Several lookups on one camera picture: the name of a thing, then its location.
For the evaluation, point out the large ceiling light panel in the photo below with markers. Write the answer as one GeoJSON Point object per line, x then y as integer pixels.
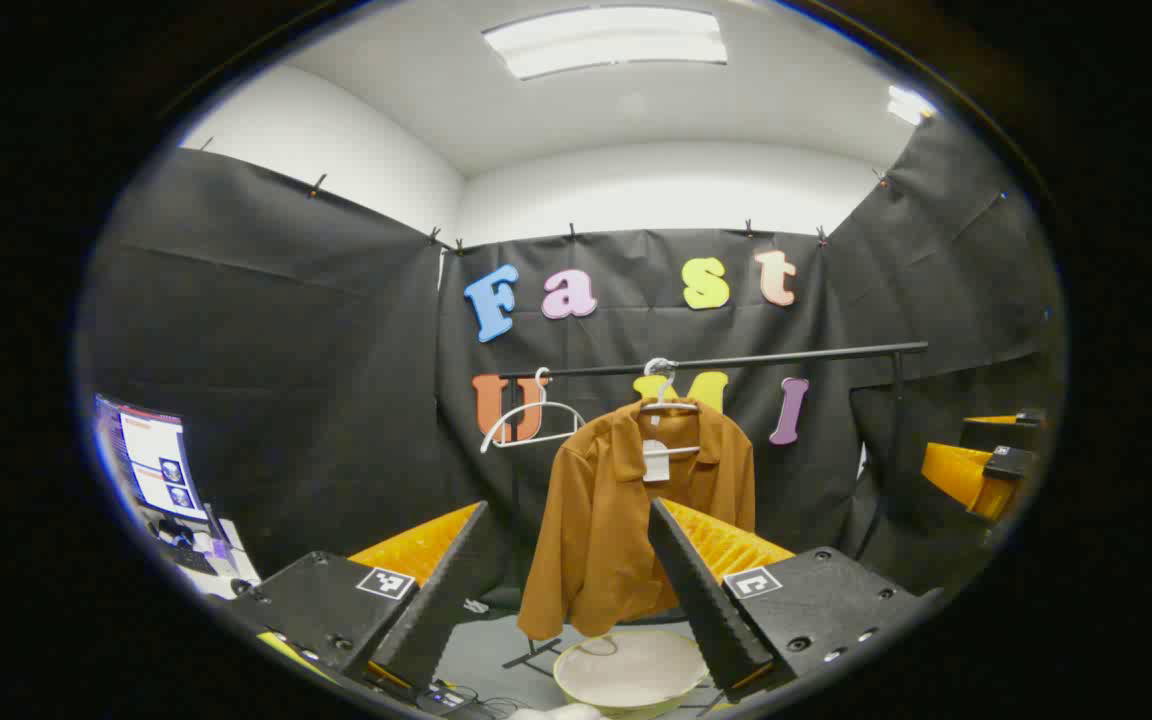
{"type": "Point", "coordinates": [606, 40]}

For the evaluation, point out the white desk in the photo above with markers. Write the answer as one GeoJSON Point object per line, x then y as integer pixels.
{"type": "Point", "coordinates": [236, 570]}

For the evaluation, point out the small white clothes hanger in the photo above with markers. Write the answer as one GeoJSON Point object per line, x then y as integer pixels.
{"type": "Point", "coordinates": [542, 403]}

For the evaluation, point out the cream round laundry hamper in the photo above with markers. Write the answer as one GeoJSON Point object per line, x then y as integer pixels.
{"type": "Point", "coordinates": [626, 670]}

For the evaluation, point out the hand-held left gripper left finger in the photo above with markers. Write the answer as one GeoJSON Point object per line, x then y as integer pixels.
{"type": "Point", "coordinates": [436, 600]}

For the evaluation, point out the brown jacket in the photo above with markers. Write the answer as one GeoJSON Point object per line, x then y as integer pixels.
{"type": "Point", "coordinates": [596, 520]}

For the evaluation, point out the computer monitor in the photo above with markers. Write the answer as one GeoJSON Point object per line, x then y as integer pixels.
{"type": "Point", "coordinates": [151, 455]}

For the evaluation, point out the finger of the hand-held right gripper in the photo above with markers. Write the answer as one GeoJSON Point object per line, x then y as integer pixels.
{"type": "Point", "coordinates": [966, 480]}
{"type": "Point", "coordinates": [1006, 432]}

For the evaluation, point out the black keyboard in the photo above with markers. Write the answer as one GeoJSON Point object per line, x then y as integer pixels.
{"type": "Point", "coordinates": [191, 560]}

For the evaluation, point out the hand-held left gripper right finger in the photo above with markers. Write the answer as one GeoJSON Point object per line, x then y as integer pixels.
{"type": "Point", "coordinates": [701, 600]}

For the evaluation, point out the black clothes rack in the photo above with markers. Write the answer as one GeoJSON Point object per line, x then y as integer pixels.
{"type": "Point", "coordinates": [786, 357]}

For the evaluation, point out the small ceiling light panel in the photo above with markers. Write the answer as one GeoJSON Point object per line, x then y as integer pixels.
{"type": "Point", "coordinates": [908, 103]}

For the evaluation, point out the large white clothes hanger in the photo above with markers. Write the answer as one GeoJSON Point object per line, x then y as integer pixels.
{"type": "Point", "coordinates": [671, 407]}

